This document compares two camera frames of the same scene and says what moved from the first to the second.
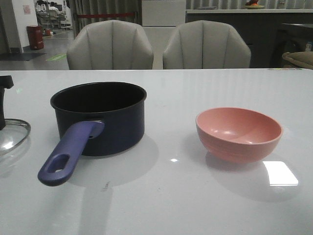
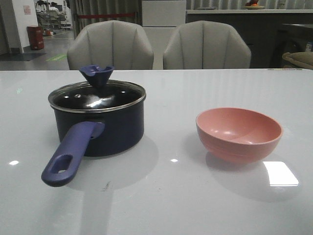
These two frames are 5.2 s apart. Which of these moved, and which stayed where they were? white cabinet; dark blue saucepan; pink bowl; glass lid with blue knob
Moved: glass lid with blue knob
Stayed: dark blue saucepan; pink bowl; white cabinet
